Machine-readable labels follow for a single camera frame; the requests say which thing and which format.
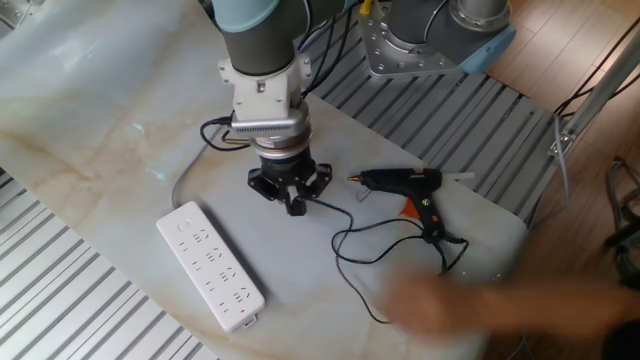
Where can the black chair leg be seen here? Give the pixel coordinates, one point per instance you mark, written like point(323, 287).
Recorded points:
point(625, 240)

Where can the person's bare forearm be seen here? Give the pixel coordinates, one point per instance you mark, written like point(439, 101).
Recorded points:
point(550, 310)

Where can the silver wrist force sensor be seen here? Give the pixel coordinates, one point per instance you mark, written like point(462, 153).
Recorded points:
point(280, 147)

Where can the silver corner bracket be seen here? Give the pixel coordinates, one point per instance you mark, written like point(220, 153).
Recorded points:
point(15, 12)

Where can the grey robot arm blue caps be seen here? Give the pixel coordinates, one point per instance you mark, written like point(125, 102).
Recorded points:
point(255, 45)

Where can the black hot glue gun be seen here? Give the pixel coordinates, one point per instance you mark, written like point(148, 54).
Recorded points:
point(400, 179)

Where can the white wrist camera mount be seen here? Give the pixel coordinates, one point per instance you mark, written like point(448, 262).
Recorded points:
point(262, 100)

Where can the aluminium frame beam with bracket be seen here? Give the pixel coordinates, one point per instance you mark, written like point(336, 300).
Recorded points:
point(600, 92)

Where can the white marble pattern board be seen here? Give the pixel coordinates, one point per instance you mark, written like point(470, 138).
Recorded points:
point(125, 150)

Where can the white power strip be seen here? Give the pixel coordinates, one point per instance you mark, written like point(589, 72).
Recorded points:
point(210, 265)

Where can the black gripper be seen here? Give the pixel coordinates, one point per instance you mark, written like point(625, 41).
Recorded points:
point(287, 172)

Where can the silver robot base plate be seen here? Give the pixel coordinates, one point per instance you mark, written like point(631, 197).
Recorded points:
point(380, 55)

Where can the yellow connector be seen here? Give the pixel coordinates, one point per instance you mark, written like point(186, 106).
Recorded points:
point(366, 7)

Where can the black shirt sleeve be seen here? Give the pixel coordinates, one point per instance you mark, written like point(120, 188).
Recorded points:
point(622, 345)

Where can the person's bare hand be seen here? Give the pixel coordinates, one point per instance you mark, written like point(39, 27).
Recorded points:
point(435, 305)

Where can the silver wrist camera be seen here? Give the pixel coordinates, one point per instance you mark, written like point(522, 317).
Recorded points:
point(270, 127)

